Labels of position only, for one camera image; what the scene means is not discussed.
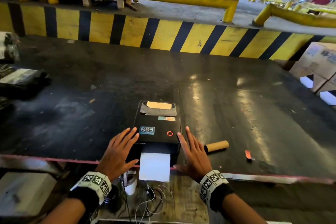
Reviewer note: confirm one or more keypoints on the person's right hand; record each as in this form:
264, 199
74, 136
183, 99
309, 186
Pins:
197, 158

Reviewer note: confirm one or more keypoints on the person's left hand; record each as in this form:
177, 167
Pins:
115, 155

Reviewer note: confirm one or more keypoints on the brown cardboard tube core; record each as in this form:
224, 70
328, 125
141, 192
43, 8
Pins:
216, 146

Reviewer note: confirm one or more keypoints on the white paper roll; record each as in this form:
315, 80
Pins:
155, 167

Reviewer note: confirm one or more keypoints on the black printer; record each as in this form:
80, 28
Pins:
157, 137

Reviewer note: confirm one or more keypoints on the red sticker tab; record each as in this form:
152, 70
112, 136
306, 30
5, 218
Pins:
248, 154

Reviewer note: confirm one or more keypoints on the person's right forearm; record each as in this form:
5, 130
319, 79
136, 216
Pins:
241, 210

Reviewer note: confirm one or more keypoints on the white cup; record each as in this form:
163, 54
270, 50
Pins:
130, 188

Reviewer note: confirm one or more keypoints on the wooden board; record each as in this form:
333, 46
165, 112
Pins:
183, 200

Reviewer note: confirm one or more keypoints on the white box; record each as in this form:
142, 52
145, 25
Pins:
23, 192

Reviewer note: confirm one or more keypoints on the black plastic bag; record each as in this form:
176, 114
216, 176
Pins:
26, 84

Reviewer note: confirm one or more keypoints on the yellow black striped barrier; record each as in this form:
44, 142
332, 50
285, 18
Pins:
162, 34

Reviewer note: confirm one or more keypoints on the brown cardboard box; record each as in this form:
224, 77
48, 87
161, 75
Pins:
295, 70
332, 86
317, 58

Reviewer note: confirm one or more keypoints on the wooden pallet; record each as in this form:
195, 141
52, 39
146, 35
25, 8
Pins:
120, 3

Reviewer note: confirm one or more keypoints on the mottled plastic bag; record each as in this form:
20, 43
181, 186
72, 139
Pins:
8, 45

